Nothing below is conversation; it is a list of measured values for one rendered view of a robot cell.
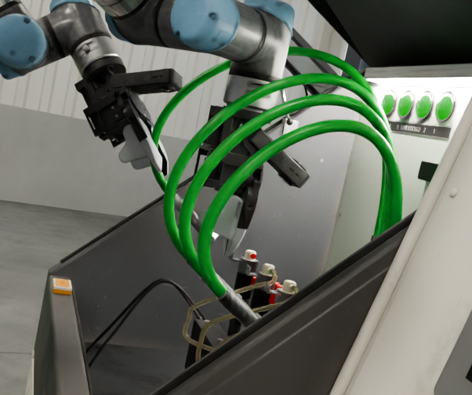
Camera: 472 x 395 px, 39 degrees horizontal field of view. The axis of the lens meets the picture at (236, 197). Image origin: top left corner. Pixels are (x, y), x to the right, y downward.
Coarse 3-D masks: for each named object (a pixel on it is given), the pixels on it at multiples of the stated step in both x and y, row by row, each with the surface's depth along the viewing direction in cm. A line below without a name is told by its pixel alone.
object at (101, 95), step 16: (96, 64) 108; (112, 64) 109; (96, 80) 110; (96, 96) 109; (112, 96) 106; (128, 96) 106; (96, 112) 107; (112, 112) 106; (144, 112) 109; (96, 128) 107; (112, 128) 106; (112, 144) 112
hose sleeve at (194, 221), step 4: (176, 196) 106; (176, 200) 106; (180, 200) 106; (176, 204) 106; (180, 204) 106; (176, 208) 106; (192, 212) 106; (192, 216) 106; (196, 216) 106; (192, 220) 106; (196, 220) 106; (192, 224) 106; (196, 224) 106; (200, 224) 106; (196, 228) 106; (200, 228) 106
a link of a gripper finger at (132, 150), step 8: (128, 128) 106; (144, 128) 105; (128, 136) 105; (136, 136) 106; (128, 144) 105; (136, 144) 105; (144, 144) 103; (152, 144) 104; (120, 152) 105; (128, 152) 105; (136, 152) 104; (144, 152) 104; (152, 152) 103; (120, 160) 105; (128, 160) 104; (152, 160) 103; (160, 160) 104; (160, 168) 104
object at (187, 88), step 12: (300, 48) 102; (228, 60) 103; (324, 60) 102; (336, 60) 102; (204, 72) 104; (216, 72) 104; (348, 72) 102; (192, 84) 104; (360, 84) 102; (180, 96) 104; (168, 108) 105; (156, 132) 105; (156, 144) 106; (384, 168) 103; (156, 180) 106; (384, 180) 103
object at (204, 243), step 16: (304, 128) 72; (320, 128) 72; (336, 128) 72; (352, 128) 73; (368, 128) 73; (272, 144) 71; (288, 144) 71; (384, 144) 74; (256, 160) 70; (384, 160) 75; (240, 176) 70; (400, 176) 76; (224, 192) 70; (400, 192) 76; (208, 208) 70; (400, 208) 76; (208, 224) 70; (208, 240) 70; (208, 256) 71; (208, 272) 71; (224, 288) 72; (224, 304) 72; (240, 304) 72; (240, 320) 73
